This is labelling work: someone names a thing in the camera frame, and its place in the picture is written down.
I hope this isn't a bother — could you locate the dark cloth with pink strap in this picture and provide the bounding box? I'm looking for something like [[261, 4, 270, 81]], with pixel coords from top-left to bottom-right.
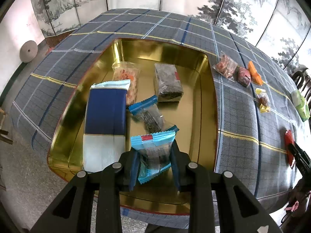
[[282, 177, 311, 224]]

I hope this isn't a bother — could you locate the red tin box gold interior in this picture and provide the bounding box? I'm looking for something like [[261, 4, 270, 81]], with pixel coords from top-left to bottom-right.
[[46, 37, 218, 216]]

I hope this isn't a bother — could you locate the navy and white snack packet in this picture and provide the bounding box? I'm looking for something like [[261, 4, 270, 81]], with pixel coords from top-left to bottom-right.
[[83, 81, 132, 173]]

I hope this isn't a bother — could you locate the clear packet of pink snack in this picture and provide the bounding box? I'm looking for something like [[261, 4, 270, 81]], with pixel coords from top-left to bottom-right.
[[213, 51, 238, 79]]

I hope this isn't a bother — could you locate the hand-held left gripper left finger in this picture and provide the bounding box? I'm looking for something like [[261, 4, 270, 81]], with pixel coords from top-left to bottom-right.
[[29, 150, 142, 233]]

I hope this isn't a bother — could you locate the small blue packet dark snack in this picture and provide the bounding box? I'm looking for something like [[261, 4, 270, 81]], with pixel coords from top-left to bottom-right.
[[128, 95, 180, 134]]

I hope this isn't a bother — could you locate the dark snack packet red label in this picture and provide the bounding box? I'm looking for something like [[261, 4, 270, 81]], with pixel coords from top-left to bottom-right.
[[154, 63, 183, 102]]

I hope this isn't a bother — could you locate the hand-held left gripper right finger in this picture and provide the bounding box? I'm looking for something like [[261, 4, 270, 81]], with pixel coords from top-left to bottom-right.
[[169, 141, 283, 233]]

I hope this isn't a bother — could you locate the wooden furniture piece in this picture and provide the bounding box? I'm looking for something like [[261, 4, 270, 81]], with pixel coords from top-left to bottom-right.
[[0, 107, 14, 146]]

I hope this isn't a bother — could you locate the round grey disc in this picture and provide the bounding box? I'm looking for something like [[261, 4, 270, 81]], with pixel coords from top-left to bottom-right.
[[20, 40, 37, 62]]

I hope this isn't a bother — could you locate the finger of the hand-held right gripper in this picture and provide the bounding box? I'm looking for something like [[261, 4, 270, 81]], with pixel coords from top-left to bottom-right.
[[288, 143, 311, 175]]

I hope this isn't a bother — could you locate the yellow packet of brown candy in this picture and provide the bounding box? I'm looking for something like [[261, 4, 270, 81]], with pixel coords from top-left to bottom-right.
[[255, 87, 271, 113]]

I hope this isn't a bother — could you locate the maroon patterned snack packet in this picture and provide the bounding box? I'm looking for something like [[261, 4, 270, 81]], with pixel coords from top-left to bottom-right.
[[234, 67, 251, 89]]

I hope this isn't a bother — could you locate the dark wooden chair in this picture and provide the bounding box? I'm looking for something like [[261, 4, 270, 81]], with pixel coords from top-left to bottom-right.
[[290, 64, 311, 95]]

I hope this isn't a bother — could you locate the light blue snack packet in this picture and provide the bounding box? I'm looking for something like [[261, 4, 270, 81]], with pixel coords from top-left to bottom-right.
[[130, 130, 176, 184]]

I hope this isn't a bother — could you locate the green tissue pack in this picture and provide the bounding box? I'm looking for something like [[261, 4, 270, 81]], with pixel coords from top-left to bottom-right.
[[291, 90, 311, 122]]

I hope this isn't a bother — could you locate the clear packet of orange snack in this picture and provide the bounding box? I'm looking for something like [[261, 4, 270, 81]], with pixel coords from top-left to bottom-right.
[[112, 62, 141, 107]]

